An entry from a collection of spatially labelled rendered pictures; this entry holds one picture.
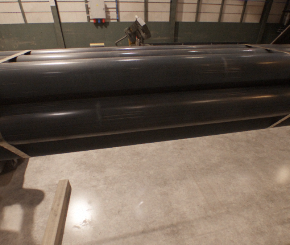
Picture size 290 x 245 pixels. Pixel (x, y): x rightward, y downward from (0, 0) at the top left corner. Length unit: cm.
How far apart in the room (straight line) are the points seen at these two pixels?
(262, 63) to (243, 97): 18
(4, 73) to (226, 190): 207
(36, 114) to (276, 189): 234
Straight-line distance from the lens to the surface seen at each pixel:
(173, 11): 1069
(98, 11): 1004
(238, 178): 233
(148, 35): 551
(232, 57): 86
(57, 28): 1035
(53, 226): 182
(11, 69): 77
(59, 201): 194
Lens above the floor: 158
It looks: 32 degrees down
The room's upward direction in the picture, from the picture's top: straight up
